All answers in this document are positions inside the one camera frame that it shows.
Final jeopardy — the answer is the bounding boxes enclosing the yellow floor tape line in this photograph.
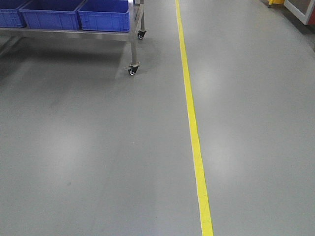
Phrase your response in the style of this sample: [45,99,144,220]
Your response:
[175,0,214,236]

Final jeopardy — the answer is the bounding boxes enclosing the blue cart bin right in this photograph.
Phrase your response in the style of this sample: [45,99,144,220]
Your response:
[78,0,130,32]

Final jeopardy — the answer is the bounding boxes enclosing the blue cart bin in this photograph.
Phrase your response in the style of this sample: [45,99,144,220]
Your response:
[0,0,29,28]
[19,0,85,30]
[78,0,130,32]

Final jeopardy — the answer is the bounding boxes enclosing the blue cart bin middle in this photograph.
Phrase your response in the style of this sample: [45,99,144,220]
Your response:
[19,0,85,30]

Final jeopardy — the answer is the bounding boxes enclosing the steel wheeled cart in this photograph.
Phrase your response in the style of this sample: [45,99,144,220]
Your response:
[0,0,147,76]

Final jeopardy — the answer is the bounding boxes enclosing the blue cart bin left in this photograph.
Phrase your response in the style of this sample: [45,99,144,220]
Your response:
[0,0,29,28]

